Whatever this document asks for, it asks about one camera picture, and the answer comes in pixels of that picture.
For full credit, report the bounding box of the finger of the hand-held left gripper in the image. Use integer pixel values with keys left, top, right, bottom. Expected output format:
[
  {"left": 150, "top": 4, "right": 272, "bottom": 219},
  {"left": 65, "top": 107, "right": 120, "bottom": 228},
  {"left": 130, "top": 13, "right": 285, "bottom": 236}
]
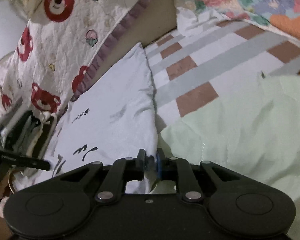
[{"left": 0, "top": 150, "right": 52, "bottom": 172}]

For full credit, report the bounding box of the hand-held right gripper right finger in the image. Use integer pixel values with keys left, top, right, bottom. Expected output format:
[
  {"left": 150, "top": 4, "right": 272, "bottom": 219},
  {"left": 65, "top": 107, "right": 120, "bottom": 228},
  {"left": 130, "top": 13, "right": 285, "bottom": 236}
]
[{"left": 156, "top": 148, "right": 240, "bottom": 202}]

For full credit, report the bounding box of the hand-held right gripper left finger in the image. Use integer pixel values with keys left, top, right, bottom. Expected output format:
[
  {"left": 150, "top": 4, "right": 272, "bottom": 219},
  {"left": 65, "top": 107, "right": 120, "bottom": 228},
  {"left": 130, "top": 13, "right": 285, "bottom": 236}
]
[{"left": 60, "top": 149, "right": 147, "bottom": 203}]

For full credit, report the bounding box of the white garment black scribble print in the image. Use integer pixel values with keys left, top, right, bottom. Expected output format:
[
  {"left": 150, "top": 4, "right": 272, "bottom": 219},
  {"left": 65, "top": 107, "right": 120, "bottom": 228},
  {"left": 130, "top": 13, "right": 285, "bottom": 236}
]
[{"left": 10, "top": 42, "right": 160, "bottom": 195}]

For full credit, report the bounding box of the light green cloth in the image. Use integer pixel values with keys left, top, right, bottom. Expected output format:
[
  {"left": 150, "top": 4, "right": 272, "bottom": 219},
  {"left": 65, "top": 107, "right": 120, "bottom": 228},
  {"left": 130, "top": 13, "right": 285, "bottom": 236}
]
[{"left": 150, "top": 74, "right": 300, "bottom": 200}]

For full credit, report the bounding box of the white red bear printed quilt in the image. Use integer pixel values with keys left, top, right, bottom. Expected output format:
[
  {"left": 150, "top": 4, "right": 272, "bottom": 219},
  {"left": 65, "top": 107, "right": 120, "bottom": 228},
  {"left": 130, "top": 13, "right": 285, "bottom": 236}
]
[{"left": 0, "top": 0, "right": 160, "bottom": 120}]

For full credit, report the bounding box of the checked dog print bed sheet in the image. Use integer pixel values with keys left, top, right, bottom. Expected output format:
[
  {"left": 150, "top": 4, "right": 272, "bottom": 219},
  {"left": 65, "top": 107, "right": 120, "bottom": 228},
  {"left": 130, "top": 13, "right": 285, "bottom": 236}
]
[{"left": 142, "top": 20, "right": 300, "bottom": 130}]

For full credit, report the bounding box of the floral printed blanket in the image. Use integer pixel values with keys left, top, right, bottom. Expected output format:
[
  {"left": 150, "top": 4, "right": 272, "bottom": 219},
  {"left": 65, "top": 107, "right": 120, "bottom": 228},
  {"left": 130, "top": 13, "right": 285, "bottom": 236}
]
[{"left": 165, "top": 0, "right": 300, "bottom": 43}]

